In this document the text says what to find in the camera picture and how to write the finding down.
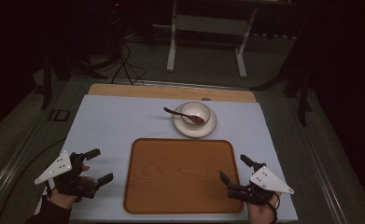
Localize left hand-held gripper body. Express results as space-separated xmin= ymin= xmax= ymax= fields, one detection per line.
xmin=34 ymin=150 xmax=99 ymax=199

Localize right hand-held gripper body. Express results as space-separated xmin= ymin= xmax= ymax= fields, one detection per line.
xmin=227 ymin=162 xmax=295 ymax=206

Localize person's right hand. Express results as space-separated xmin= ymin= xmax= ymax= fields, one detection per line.
xmin=246 ymin=192 xmax=281 ymax=224

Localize person's left hand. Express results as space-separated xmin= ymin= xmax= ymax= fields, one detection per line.
xmin=49 ymin=165 xmax=98 ymax=210

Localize pale blue table mat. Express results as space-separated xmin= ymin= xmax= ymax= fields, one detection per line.
xmin=35 ymin=94 xmax=299 ymax=223

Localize brown wooden tray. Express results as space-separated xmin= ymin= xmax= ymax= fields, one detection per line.
xmin=123 ymin=137 xmax=244 ymax=215

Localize dark floor socket box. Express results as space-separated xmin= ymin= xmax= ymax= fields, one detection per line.
xmin=48 ymin=108 xmax=71 ymax=122

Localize white round plate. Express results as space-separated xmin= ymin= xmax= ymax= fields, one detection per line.
xmin=172 ymin=102 xmax=218 ymax=139

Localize white bowl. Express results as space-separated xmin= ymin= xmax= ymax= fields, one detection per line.
xmin=179 ymin=102 xmax=211 ymax=126

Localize dark wooden spoon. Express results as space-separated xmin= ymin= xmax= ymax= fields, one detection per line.
xmin=162 ymin=106 xmax=205 ymax=125

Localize black stand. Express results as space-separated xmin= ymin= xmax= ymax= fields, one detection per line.
xmin=40 ymin=46 xmax=109 ymax=110
xmin=250 ymin=40 xmax=314 ymax=127

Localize white metal stand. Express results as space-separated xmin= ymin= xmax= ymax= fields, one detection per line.
xmin=166 ymin=0 xmax=259 ymax=78

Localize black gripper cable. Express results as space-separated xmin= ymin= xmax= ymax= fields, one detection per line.
xmin=265 ymin=191 xmax=280 ymax=224

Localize black floor cables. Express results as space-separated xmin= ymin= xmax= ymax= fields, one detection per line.
xmin=110 ymin=43 xmax=147 ymax=87

